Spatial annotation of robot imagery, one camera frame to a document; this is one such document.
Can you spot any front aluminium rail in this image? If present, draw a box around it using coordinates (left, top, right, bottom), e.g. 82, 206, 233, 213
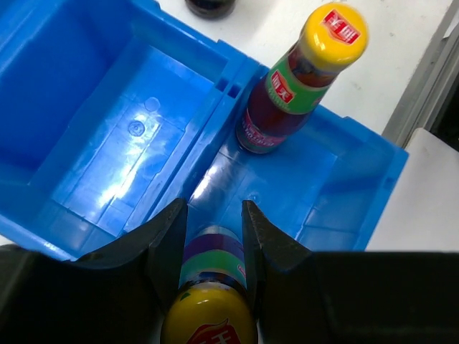
382, 1, 458, 147

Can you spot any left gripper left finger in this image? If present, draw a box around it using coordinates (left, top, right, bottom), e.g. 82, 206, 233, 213
64, 198, 188, 343

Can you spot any yellow-cap sauce bottle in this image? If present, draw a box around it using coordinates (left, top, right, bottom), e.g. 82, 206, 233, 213
160, 226, 258, 344
235, 2, 369, 154

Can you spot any blue plastic divided bin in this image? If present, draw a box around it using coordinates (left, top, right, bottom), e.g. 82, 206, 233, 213
1, 1, 408, 260

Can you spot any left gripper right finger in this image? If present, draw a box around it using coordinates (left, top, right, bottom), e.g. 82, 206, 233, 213
242, 201, 316, 343

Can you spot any right red-lid sauce jar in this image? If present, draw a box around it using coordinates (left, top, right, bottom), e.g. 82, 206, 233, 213
185, 0, 236, 19

